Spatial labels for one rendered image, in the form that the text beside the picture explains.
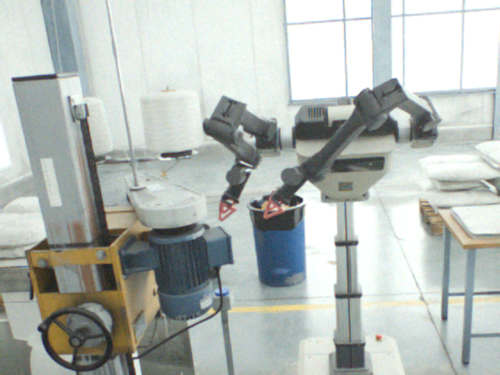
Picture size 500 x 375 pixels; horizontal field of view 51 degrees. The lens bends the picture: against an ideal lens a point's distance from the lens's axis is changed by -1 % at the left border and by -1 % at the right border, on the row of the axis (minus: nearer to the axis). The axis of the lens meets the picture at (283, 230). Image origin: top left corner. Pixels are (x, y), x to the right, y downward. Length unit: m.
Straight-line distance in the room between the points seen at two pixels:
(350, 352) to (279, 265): 1.64
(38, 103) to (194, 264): 0.55
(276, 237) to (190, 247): 2.61
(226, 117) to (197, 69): 8.34
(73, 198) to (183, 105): 0.38
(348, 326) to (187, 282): 1.23
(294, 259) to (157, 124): 2.76
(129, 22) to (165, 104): 8.76
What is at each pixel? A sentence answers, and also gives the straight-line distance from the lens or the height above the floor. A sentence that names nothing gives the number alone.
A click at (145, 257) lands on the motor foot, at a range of 1.44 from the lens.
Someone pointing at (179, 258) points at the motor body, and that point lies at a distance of 1.40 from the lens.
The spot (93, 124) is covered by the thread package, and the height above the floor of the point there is 1.62.
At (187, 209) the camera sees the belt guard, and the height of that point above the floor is 1.41.
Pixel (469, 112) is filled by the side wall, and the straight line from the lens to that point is 10.11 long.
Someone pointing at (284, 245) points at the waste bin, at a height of 0.36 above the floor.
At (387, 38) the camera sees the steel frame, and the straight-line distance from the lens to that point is 9.28.
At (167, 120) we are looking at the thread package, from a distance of 1.45.
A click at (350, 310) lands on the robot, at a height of 0.61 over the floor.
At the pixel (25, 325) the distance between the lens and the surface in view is 2.18.
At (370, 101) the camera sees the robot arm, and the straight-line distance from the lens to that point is 1.58.
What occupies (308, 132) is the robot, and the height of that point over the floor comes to 1.47.
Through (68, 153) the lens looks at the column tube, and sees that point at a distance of 1.35.
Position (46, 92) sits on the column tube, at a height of 1.72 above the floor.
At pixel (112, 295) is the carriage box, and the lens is 1.43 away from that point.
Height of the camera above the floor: 1.77
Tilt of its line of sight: 19 degrees down
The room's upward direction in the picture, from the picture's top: 4 degrees counter-clockwise
